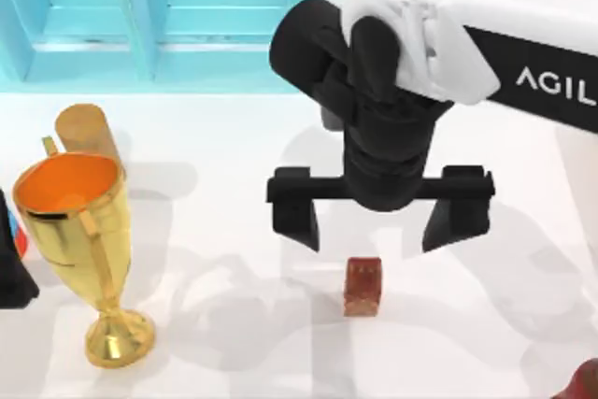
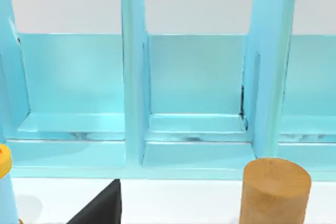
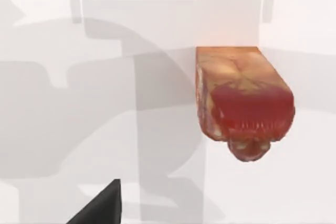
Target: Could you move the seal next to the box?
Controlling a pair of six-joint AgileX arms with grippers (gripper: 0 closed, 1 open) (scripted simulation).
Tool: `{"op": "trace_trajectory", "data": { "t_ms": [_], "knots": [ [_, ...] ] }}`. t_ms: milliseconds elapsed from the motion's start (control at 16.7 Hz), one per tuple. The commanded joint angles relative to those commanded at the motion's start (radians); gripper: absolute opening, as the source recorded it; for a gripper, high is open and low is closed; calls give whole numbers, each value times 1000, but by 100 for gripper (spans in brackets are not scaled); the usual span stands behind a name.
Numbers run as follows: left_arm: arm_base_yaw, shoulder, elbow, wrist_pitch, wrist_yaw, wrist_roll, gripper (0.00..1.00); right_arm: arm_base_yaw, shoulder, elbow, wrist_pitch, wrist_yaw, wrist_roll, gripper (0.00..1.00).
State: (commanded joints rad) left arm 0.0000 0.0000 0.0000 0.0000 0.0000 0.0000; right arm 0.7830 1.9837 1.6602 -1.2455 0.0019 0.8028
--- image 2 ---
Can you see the light blue rack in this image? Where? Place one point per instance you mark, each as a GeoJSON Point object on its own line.
{"type": "Point", "coordinates": [183, 77]}

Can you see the wooden cylinder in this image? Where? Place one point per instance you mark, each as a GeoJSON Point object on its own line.
{"type": "Point", "coordinates": [275, 192]}

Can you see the light blue bottle yellow cap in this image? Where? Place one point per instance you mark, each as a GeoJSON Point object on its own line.
{"type": "Point", "coordinates": [4, 182]}

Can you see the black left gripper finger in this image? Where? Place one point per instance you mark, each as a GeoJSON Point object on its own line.
{"type": "Point", "coordinates": [105, 205]}

